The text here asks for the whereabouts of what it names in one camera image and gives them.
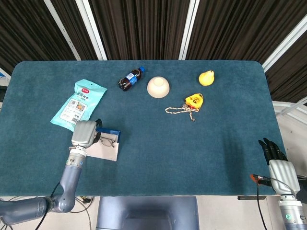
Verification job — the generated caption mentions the mint green wipes package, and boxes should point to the mint green wipes package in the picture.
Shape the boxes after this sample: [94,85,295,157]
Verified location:
[50,79,108,132]

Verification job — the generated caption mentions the teal velvet table cloth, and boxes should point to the teal velvet table cloth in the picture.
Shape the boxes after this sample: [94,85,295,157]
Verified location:
[0,59,286,197]

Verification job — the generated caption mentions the beige braided rope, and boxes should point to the beige braided rope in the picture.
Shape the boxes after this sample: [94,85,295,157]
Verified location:
[165,103,200,122]

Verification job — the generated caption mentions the grey hand cable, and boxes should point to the grey hand cable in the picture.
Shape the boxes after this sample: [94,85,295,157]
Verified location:
[270,177,298,195]

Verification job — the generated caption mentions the thin white frame post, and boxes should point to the thin white frame post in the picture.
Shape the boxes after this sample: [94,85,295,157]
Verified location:
[44,0,82,61]

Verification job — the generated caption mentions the grey floor cable loop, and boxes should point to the grey floor cable loop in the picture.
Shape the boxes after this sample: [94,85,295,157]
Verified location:
[71,196,94,230]

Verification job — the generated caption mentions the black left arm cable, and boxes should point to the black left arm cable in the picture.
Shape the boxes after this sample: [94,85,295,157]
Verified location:
[40,182,60,230]

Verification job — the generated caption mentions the dark brown pleated curtain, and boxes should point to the dark brown pleated curtain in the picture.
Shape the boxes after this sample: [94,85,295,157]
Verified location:
[0,0,307,104]

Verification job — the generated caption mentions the yellow pear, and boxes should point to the yellow pear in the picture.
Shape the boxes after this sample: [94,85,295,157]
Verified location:
[198,69,215,87]

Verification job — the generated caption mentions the cream ceramic bowl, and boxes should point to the cream ceramic bowl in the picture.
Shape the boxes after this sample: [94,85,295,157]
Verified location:
[146,76,170,99]

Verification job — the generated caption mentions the white aluminium frame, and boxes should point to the white aluminium frame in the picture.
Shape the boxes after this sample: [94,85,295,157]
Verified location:
[272,98,307,126]

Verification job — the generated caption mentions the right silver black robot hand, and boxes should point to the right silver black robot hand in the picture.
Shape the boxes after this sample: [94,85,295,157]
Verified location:
[258,138,301,196]

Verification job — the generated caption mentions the blue patterned glasses case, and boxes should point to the blue patterned glasses case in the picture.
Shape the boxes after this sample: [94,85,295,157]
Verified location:
[85,127,121,162]

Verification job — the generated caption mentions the small cola bottle blue label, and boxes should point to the small cola bottle blue label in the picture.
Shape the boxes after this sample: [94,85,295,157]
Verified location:
[118,66,146,92]

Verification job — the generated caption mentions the wide white frame post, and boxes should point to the wide white frame post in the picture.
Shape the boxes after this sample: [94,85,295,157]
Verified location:
[75,0,107,61]
[178,0,200,60]
[261,13,307,72]

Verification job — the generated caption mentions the black cable with orange plug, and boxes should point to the black cable with orange plug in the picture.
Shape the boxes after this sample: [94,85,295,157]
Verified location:
[250,174,273,230]

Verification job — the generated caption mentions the yellow tape measure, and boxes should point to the yellow tape measure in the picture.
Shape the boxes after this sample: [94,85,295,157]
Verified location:
[184,92,204,111]

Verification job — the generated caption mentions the eyeglasses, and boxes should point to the eyeglasses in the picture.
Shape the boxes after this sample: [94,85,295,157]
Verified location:
[95,137,116,148]

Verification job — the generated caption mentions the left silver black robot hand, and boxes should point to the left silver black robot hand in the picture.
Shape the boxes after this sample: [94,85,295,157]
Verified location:
[71,119,103,149]

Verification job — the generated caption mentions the blue-grey robot torso base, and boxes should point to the blue-grey robot torso base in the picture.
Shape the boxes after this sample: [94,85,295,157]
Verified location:
[95,196,200,230]

